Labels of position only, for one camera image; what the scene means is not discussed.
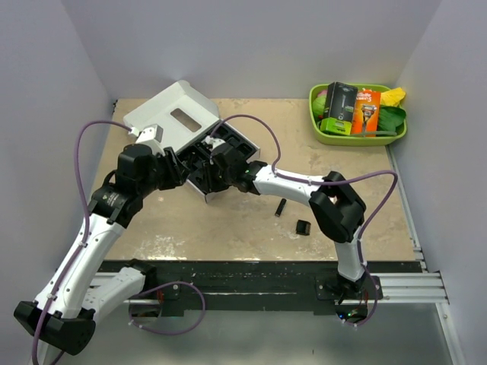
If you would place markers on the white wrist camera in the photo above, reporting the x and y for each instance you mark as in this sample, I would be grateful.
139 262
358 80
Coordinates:
214 145
150 136

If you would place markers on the aluminium rail frame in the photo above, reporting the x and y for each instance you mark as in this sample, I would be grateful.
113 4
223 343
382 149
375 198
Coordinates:
394 288

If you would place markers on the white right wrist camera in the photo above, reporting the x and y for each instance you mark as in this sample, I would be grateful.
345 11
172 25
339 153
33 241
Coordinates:
214 145

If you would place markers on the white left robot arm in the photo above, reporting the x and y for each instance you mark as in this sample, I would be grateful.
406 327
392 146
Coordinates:
65 313

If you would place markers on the white clipper kit box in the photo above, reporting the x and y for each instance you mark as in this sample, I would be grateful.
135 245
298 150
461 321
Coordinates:
187 117

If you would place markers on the orange razor package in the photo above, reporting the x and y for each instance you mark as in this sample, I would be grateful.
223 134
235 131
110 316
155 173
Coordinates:
365 116

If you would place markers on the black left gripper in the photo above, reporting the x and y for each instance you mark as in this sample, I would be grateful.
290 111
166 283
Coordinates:
177 172

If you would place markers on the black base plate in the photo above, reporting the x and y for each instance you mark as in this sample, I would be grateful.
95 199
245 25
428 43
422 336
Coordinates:
282 286

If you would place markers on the green plastic basket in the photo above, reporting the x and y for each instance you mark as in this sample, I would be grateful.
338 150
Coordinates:
381 138

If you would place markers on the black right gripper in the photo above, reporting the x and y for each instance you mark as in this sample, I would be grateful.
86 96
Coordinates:
211 185

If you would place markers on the black cylindrical battery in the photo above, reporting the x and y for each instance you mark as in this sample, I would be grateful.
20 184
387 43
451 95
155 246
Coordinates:
280 207

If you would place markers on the black comb attachment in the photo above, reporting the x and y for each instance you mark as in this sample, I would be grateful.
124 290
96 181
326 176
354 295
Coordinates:
303 228

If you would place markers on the green leaf item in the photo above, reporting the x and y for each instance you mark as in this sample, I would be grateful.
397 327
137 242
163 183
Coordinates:
390 118

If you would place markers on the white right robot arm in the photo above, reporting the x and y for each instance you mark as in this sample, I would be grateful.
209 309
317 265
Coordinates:
336 206

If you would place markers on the black razor box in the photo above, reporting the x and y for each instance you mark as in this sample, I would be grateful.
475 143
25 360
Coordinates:
339 109

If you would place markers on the yellow cloth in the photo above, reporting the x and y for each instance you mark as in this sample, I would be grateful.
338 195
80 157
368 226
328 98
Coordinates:
392 97

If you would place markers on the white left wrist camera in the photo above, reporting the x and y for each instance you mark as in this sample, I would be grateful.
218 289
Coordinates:
150 136

